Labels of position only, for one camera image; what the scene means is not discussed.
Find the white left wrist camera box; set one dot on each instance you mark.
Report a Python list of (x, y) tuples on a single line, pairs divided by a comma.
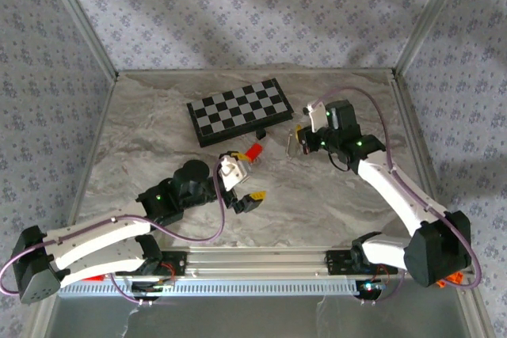
[(233, 173)]

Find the grey metal sheet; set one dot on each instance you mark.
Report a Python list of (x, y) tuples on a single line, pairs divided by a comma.
[(237, 318)]

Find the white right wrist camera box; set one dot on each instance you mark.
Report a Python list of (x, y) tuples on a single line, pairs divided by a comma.
[(317, 120)]

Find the black and grey chessboard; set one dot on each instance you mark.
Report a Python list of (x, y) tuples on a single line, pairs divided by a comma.
[(237, 110)]

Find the small red cylinder piece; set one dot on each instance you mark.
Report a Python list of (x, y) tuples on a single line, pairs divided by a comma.
[(255, 151)]

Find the small black block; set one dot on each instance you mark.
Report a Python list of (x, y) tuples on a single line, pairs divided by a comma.
[(260, 134)]

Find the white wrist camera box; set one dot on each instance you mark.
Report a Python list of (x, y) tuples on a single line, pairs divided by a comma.
[(233, 173), (317, 120)]

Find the aluminium back rail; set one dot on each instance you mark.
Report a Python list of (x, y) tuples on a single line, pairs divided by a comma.
[(257, 73)]

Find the small circuit board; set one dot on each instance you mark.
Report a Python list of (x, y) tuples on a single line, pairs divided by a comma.
[(152, 287), (370, 286)]

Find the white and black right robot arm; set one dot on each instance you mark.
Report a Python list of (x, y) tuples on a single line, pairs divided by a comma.
[(396, 191)]

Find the orange curved plastic piece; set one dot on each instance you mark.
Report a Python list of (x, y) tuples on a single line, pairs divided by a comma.
[(455, 278)]

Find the aluminium front rail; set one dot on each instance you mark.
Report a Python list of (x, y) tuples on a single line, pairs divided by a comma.
[(257, 263)]

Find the aluminium frame post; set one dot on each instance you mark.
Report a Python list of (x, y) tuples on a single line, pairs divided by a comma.
[(431, 17), (79, 17)]

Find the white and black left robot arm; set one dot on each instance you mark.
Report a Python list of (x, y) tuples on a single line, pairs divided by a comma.
[(91, 235)]

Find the aluminium side rail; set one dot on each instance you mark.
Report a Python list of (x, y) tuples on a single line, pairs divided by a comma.
[(424, 116)]

